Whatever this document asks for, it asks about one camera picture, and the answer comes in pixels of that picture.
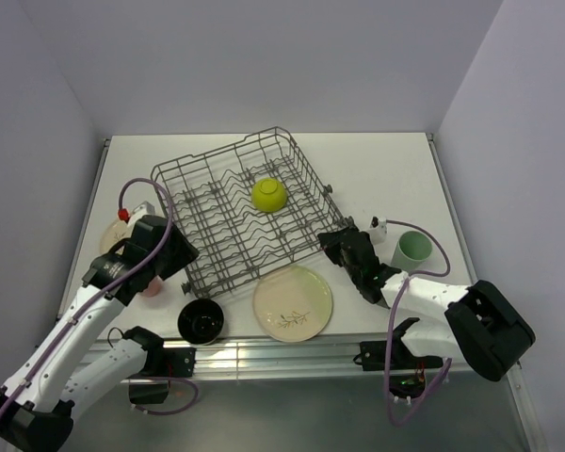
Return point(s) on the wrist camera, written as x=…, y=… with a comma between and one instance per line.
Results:
x=127, y=216
x=378, y=230

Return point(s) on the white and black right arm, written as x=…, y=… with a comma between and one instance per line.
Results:
x=475, y=323

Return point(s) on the black bowl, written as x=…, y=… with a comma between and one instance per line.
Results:
x=200, y=322

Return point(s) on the lime green bowl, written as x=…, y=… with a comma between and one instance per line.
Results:
x=268, y=195

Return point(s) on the large pink green plate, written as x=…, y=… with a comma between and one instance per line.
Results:
x=292, y=304

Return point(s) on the pale green cup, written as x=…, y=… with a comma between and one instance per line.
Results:
x=411, y=251

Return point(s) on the pink cup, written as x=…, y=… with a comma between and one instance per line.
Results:
x=153, y=288

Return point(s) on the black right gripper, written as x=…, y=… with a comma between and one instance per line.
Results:
x=330, y=242

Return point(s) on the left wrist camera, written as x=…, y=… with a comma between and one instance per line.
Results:
x=127, y=216

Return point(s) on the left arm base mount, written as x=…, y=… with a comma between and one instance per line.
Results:
x=169, y=378

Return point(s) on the grey wire dish rack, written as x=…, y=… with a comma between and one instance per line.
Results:
x=210, y=194

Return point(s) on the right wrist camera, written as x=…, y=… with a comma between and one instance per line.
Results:
x=378, y=230

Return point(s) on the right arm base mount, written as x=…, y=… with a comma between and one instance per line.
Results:
x=407, y=386

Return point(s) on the small cream plate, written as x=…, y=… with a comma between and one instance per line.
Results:
x=113, y=234

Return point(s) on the aluminium rail frame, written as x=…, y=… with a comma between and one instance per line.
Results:
x=262, y=395

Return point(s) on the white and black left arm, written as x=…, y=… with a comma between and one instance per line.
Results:
x=40, y=403

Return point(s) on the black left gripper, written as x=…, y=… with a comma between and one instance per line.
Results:
x=184, y=253

